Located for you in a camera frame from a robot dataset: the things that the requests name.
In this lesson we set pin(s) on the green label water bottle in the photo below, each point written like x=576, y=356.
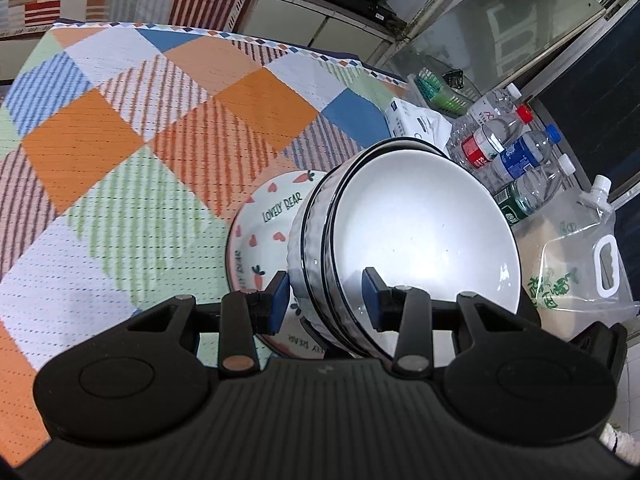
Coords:
x=530, y=190

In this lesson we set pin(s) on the white tissue pack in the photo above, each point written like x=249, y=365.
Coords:
x=415, y=120

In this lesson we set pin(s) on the white bunny and carrot plate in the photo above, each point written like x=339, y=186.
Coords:
x=260, y=240

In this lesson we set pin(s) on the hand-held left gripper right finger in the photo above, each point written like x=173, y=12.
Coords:
x=372, y=302

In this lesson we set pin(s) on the white ribbed bowl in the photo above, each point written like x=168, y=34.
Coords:
x=306, y=250
x=425, y=230

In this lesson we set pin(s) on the glass sliding door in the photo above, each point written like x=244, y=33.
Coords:
x=500, y=25

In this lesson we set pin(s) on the white kitchen cabinet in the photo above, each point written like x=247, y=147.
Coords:
x=310, y=22

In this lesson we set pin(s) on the blue label water bottle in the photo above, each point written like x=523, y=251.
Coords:
x=525, y=157

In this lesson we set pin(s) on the clear white cap water bottle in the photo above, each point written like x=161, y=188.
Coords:
x=492, y=107

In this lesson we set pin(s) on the red label water bottle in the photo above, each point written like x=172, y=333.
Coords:
x=487, y=142

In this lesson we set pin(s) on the green plastic basket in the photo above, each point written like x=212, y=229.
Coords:
x=440, y=91

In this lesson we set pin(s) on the colourful checked tablecloth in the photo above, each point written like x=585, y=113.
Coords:
x=100, y=135

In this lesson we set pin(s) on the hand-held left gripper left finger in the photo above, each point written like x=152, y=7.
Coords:
x=280, y=307

